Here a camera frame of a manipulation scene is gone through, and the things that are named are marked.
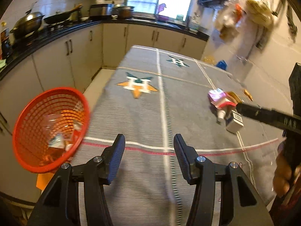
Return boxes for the white barcode medicine box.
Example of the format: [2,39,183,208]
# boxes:
[226,110,244,134]

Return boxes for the red foot cream box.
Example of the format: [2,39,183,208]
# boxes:
[208,88,238,109]

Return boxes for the teal tissue pack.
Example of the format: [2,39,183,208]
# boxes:
[48,133,65,149]

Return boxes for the clear zip bag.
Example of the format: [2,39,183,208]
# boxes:
[42,114,71,143]

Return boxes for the lower kitchen cabinets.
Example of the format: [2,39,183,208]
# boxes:
[1,22,207,202]

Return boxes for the right hand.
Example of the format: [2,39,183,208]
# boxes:
[273,141,300,198]

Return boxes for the orange stool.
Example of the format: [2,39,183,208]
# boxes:
[36,173,54,191]

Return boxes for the gold candy wrapper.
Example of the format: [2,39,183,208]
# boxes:
[243,89,253,101]

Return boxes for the white spray bottle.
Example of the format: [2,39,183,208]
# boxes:
[217,107,232,123]

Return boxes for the red plastic basket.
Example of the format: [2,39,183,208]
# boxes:
[12,87,90,173]

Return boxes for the blue plastic object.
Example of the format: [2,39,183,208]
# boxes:
[215,60,228,71]

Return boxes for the hanging plastic bags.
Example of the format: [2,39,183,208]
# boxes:
[214,0,274,41]

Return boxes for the grey patterned tablecloth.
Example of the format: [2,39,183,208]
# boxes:
[72,46,282,225]

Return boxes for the dark sauce bottle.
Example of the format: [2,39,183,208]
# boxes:
[1,21,11,59]

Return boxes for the steel wok with lid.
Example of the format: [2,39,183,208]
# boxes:
[10,2,44,40]

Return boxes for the black frying pan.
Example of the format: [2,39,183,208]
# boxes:
[43,4,83,25]

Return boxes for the brown cooking pot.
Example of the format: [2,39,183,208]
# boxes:
[112,4,135,19]

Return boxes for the rice cooker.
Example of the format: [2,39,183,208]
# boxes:
[89,4,114,21]

